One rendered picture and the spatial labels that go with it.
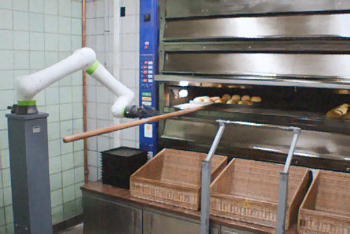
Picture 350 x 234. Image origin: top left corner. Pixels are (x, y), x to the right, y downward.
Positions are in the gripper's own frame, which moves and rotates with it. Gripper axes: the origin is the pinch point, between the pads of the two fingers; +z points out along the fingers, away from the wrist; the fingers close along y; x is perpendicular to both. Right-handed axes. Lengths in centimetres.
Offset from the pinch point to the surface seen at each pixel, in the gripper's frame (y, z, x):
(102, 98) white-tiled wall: -1, -99, -52
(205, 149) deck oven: 32, 6, -53
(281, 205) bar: 43, 86, 7
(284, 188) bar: 33, 87, 7
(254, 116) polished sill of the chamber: 4, 45, -53
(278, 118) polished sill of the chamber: 4, 63, -53
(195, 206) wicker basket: 59, 26, -4
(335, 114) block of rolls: 0, 99, -69
